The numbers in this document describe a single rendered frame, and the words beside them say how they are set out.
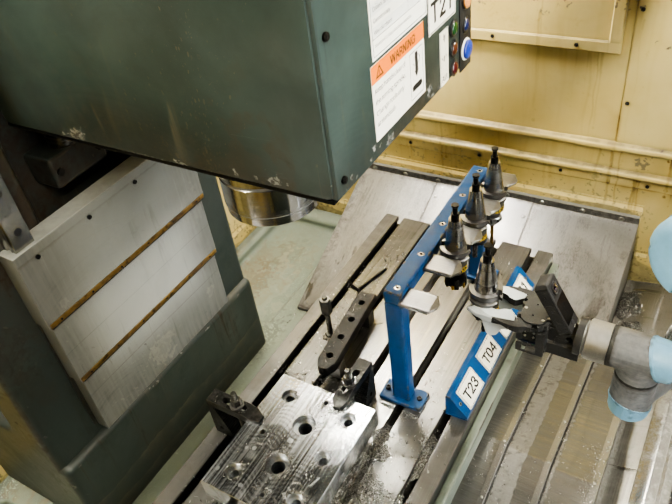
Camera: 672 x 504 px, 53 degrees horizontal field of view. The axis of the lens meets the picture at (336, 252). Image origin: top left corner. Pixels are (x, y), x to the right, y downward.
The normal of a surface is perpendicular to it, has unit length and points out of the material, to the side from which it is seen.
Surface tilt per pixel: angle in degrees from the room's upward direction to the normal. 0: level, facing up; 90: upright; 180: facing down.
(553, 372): 7
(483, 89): 90
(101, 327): 90
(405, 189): 24
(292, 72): 90
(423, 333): 0
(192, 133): 90
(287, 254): 0
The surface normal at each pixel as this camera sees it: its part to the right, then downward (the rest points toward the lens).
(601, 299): -0.32, -0.46
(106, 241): 0.85, 0.25
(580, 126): -0.50, 0.59
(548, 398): -0.05, -0.84
